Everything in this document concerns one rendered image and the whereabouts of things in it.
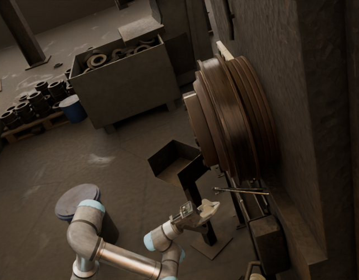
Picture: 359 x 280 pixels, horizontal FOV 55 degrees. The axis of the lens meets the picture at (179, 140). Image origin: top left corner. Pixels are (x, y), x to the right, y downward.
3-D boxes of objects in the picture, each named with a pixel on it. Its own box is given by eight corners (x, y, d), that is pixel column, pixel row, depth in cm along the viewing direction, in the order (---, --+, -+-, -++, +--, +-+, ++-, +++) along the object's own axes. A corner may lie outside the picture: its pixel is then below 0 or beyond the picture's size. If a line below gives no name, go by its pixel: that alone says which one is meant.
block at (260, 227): (285, 253, 138) (276, 211, 126) (293, 270, 132) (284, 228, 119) (259, 261, 139) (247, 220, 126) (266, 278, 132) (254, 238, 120)
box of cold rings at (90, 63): (173, 79, 457) (152, 21, 415) (186, 105, 386) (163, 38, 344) (99, 107, 457) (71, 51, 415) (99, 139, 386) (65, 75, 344)
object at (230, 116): (232, 136, 158) (204, 38, 133) (267, 207, 118) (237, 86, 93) (218, 140, 158) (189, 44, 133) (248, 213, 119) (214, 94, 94)
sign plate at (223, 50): (229, 75, 168) (220, 40, 158) (244, 98, 146) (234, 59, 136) (224, 77, 168) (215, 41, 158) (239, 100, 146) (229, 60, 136)
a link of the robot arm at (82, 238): (62, 240, 127) (182, 284, 137) (72, 218, 136) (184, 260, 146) (54, 257, 134) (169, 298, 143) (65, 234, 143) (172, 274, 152)
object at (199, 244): (205, 221, 240) (173, 138, 202) (234, 238, 221) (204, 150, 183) (184, 241, 232) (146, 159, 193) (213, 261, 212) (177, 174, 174)
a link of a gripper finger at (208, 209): (215, 201, 139) (196, 213, 141) (223, 209, 141) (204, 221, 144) (213, 196, 141) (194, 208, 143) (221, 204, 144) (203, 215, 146)
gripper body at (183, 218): (194, 211, 139) (169, 226, 142) (205, 223, 143) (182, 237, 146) (191, 199, 146) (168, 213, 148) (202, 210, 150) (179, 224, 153)
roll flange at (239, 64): (253, 129, 157) (229, 29, 132) (295, 198, 118) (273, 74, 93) (232, 136, 158) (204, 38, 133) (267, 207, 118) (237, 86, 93)
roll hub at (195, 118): (209, 137, 145) (190, 78, 131) (225, 179, 122) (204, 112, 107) (197, 141, 146) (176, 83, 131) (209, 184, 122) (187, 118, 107)
